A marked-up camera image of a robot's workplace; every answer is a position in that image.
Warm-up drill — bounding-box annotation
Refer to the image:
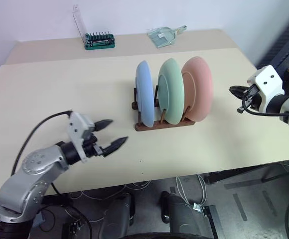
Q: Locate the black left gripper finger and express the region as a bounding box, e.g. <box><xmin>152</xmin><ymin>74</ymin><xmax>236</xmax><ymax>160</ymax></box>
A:
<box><xmin>94</xmin><ymin>119</ymin><xmax>114</xmax><ymax>132</ymax></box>
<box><xmin>102</xmin><ymin>136</ymin><xmax>129</xmax><ymax>158</ymax></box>

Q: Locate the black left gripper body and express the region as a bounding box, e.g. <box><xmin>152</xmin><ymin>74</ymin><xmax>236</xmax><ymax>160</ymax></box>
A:
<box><xmin>83</xmin><ymin>133</ymin><xmax>108</xmax><ymax>158</ymax></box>

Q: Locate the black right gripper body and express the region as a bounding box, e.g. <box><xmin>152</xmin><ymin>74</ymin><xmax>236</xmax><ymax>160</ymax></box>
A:
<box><xmin>237</xmin><ymin>84</ymin><xmax>263</xmax><ymax>114</ymax></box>

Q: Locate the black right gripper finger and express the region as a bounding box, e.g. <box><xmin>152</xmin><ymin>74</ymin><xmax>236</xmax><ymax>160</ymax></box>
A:
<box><xmin>229</xmin><ymin>85</ymin><xmax>248</xmax><ymax>94</ymax></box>
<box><xmin>233</xmin><ymin>91</ymin><xmax>247</xmax><ymax>101</ymax></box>

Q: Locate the red plate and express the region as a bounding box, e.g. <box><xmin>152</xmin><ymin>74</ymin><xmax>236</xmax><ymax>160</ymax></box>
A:
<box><xmin>180</xmin><ymin>56</ymin><xmax>214</xmax><ymax>122</ymax></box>

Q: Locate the blue plate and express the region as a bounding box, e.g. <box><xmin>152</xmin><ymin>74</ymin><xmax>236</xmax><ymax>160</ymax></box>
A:
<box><xmin>135</xmin><ymin>60</ymin><xmax>155</xmax><ymax>128</ymax></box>

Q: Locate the green plate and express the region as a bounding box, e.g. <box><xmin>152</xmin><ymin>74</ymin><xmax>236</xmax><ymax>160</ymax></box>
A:
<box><xmin>157</xmin><ymin>58</ymin><xmax>185</xmax><ymax>125</ymax></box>

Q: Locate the dark wooden plate rack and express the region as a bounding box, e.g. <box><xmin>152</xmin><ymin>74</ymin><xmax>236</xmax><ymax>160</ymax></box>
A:
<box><xmin>131</xmin><ymin>85</ymin><xmax>196</xmax><ymax>132</ymax></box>

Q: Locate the dark rounded shape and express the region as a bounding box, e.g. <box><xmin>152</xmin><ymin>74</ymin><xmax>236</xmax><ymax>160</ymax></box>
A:
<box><xmin>104</xmin><ymin>192</ymin><xmax>136</xmax><ymax>239</ymax></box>
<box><xmin>160</xmin><ymin>190</ymin><xmax>213</xmax><ymax>239</ymax></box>

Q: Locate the black perforated metal board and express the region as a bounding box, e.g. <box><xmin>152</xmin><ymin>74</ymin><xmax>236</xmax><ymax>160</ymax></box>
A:
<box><xmin>257</xmin><ymin>9</ymin><xmax>289</xmax><ymax>73</ymax></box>

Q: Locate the green screwdriver bit set case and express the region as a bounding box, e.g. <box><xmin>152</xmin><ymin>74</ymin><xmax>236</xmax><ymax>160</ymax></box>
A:
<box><xmin>72</xmin><ymin>4</ymin><xmax>116</xmax><ymax>51</ymax></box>

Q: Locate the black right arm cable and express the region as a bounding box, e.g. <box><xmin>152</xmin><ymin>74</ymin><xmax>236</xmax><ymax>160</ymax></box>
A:
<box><xmin>242</xmin><ymin>99</ymin><xmax>289</xmax><ymax>117</ymax></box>

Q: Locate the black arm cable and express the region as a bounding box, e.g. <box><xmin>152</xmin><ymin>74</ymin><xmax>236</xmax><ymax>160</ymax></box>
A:
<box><xmin>242</xmin><ymin>99</ymin><xmax>289</xmax><ymax>117</ymax></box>
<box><xmin>11</xmin><ymin>111</ymin><xmax>73</xmax><ymax>175</ymax></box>

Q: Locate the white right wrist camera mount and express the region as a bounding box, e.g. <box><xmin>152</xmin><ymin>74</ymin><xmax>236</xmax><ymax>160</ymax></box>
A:
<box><xmin>247</xmin><ymin>65</ymin><xmax>285</xmax><ymax>113</ymax></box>

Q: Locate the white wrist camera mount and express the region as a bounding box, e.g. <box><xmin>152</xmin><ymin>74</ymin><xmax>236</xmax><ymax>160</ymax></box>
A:
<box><xmin>66</xmin><ymin>111</ymin><xmax>96</xmax><ymax>164</ymax></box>
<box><xmin>247</xmin><ymin>65</ymin><xmax>285</xmax><ymax>113</ymax></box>

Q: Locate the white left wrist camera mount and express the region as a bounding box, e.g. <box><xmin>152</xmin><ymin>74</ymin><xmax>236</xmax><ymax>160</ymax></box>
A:
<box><xmin>66</xmin><ymin>111</ymin><xmax>96</xmax><ymax>164</ymax></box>

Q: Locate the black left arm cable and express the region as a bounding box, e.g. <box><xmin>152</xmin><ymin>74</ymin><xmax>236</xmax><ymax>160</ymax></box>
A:
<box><xmin>11</xmin><ymin>111</ymin><xmax>73</xmax><ymax>175</ymax></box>

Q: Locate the black floor cable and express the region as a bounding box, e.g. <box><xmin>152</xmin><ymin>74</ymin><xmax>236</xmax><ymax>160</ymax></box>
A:
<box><xmin>50</xmin><ymin>182</ymin><xmax>93</xmax><ymax>239</ymax></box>

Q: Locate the black table frame bar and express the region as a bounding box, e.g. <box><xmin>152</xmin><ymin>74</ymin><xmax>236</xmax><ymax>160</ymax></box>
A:
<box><xmin>203</xmin><ymin>161</ymin><xmax>289</xmax><ymax>185</ymax></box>

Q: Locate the white floor cable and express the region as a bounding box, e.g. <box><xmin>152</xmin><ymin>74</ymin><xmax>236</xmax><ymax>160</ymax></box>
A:
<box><xmin>175</xmin><ymin>173</ymin><xmax>207</xmax><ymax>205</ymax></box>

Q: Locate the black metal floor bracket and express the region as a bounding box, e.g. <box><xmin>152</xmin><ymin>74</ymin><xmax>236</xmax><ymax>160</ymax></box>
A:
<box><xmin>201</xmin><ymin>205</ymin><xmax>226</xmax><ymax>239</ymax></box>

